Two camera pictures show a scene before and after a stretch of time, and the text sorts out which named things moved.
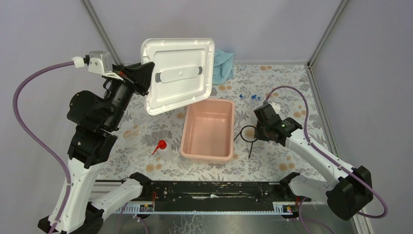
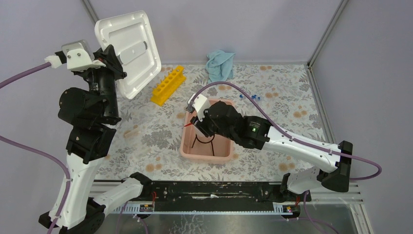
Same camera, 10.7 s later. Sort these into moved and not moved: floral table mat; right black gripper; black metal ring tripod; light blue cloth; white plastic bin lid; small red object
Moved: small red object; right black gripper; black metal ring tripod; white plastic bin lid
Not moved: light blue cloth; floral table mat
